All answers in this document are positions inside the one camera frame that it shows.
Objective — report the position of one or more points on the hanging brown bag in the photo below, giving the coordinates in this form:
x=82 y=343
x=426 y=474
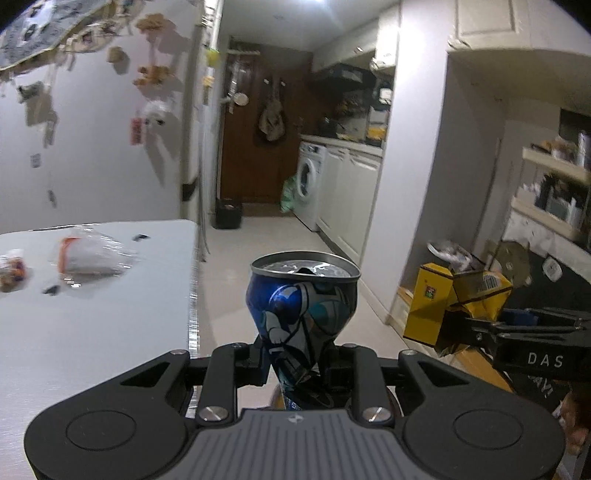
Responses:
x=271 y=120

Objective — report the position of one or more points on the small yellow carton box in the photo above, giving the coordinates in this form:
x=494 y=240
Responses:
x=485 y=288

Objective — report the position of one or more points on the yellow kitchen container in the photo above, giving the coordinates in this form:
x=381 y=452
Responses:
x=376 y=133

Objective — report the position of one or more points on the white round hanging utensil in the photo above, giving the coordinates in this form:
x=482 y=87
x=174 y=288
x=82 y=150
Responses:
x=240 y=98

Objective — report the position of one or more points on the small black crate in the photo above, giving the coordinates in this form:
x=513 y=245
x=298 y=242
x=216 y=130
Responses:
x=228 y=213

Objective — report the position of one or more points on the clear plastic bag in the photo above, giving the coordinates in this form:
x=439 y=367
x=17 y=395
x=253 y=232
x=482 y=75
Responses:
x=92 y=258

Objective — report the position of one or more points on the blue drink can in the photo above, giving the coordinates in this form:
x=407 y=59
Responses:
x=300 y=314

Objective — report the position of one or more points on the white wall shelf unit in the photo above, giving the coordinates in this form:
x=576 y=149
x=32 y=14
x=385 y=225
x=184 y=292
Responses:
x=545 y=212

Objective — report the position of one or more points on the wooden wall ornament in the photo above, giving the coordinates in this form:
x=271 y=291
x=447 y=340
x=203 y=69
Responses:
x=151 y=23
x=152 y=75
x=116 y=54

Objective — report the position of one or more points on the white overhead cupboard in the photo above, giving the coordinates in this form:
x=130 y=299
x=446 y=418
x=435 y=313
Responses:
x=485 y=18

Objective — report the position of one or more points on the person's right hand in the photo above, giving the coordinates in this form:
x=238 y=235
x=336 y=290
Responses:
x=576 y=420

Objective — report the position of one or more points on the black range hood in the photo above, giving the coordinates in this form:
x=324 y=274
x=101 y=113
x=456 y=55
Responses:
x=341 y=74

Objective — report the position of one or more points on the white kitchen base cabinets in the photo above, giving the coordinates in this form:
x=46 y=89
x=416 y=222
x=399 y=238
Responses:
x=351 y=203

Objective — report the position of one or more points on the white plush sheep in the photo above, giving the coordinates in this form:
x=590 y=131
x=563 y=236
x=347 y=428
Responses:
x=157 y=113

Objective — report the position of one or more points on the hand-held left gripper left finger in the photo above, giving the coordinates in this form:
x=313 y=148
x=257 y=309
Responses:
x=251 y=364

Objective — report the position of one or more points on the brown wooden door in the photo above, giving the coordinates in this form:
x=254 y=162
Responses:
x=249 y=161

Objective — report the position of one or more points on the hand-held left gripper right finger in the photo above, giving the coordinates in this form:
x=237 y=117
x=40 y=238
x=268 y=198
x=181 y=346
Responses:
x=337 y=369

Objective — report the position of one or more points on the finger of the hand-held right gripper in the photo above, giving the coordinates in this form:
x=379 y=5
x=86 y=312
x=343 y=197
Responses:
x=519 y=317
x=475 y=334

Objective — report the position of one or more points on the yellow bin with brown rim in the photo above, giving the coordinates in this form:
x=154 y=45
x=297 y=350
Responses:
x=480 y=364

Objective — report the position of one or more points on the pink hanging tag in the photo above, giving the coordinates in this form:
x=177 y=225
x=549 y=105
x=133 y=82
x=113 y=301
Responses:
x=137 y=131

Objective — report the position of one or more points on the white washing machine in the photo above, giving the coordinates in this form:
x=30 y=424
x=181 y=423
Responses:
x=309 y=184

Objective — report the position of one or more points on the grey bin with white liner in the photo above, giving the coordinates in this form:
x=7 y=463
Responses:
x=450 y=251

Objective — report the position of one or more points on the white kitchen wall cabinets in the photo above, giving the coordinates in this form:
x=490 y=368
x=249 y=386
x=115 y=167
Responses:
x=385 y=46

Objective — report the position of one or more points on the green plastic bag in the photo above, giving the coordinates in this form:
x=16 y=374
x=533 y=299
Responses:
x=290 y=196

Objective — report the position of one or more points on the white refrigerator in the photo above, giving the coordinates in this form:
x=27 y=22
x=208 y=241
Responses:
x=196 y=138

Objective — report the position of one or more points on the wall photo collage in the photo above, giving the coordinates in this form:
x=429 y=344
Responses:
x=37 y=32

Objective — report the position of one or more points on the dark printed panel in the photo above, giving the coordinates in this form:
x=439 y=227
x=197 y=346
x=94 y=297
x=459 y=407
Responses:
x=554 y=286

